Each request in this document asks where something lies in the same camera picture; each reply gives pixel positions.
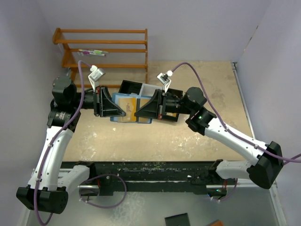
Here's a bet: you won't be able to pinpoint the gold credit card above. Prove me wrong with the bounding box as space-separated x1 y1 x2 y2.
166 113 177 117

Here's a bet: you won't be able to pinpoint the gold card with black stripe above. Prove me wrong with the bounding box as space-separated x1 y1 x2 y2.
118 97 136 122

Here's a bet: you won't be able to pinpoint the blue leather card holder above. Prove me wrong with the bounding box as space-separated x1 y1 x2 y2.
110 93 152 124

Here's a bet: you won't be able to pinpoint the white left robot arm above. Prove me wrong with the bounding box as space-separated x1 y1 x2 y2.
16 76 125 214

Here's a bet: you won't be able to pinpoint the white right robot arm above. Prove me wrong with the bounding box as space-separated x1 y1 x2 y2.
135 87 284 189

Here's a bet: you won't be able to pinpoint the gold striped card in holder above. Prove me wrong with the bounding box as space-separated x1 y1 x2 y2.
136 98 152 123

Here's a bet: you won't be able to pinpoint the black card holder on floor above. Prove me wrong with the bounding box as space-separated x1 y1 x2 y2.
165 213 190 226

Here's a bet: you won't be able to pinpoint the orange card holder on floor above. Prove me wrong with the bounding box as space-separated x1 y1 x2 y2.
207 220 224 226

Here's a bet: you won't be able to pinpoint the three-compartment sorting tray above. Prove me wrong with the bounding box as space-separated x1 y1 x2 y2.
119 80 179 122

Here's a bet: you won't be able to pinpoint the coloured markers on rack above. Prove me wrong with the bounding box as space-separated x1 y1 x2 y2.
78 49 109 57

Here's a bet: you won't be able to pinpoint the orange wooden rack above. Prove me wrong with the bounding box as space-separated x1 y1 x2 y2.
52 28 149 83

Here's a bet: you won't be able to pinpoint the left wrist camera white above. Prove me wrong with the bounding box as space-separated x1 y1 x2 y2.
88 65 105 92

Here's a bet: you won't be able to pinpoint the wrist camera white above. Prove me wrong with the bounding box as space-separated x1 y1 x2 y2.
157 70 173 92
88 65 105 92

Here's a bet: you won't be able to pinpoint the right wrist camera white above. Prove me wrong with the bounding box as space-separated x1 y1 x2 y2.
157 70 173 92

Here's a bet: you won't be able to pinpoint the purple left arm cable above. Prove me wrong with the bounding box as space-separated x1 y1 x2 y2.
34 60 95 224

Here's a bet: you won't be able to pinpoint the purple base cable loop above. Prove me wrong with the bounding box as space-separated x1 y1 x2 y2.
79 174 128 209

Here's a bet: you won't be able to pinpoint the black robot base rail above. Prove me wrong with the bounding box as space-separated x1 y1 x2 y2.
61 160 235 196

